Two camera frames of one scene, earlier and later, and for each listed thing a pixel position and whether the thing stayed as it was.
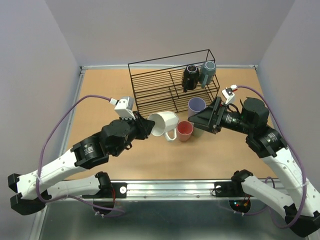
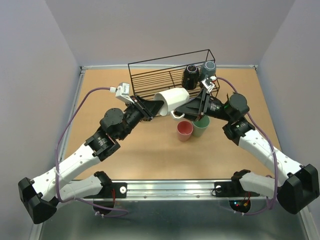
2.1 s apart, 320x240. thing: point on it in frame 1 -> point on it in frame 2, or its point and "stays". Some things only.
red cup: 184,129 stays
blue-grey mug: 207,73 stays
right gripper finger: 207,115 -> 195,106
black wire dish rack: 165,85 stays
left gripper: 144,128 -> 147,108
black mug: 190,78 stays
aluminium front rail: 155,190 stays
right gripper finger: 208,126 -> 190,113
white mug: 165,124 -> 173,99
